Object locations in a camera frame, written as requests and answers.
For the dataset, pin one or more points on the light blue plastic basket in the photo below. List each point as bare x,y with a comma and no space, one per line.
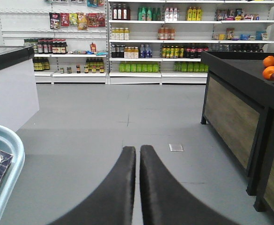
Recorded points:
12,144

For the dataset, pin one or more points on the orange fruit upper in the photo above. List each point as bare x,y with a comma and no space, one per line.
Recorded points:
268,61

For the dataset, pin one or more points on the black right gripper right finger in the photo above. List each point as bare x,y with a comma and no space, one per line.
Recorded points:
164,201

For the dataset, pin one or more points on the far white chest freezer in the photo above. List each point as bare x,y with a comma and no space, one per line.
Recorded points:
18,90

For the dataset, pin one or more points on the white store shelving unit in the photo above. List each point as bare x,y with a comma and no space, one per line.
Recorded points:
133,41

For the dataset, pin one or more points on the wooden black-framed produce stand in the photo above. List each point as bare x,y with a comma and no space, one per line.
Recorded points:
239,106

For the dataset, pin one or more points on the orange fruit lower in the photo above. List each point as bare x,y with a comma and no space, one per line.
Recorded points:
267,72

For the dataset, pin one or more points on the orange fruit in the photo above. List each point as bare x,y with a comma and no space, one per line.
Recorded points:
267,72
268,61

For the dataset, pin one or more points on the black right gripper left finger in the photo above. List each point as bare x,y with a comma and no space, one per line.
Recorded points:
111,203

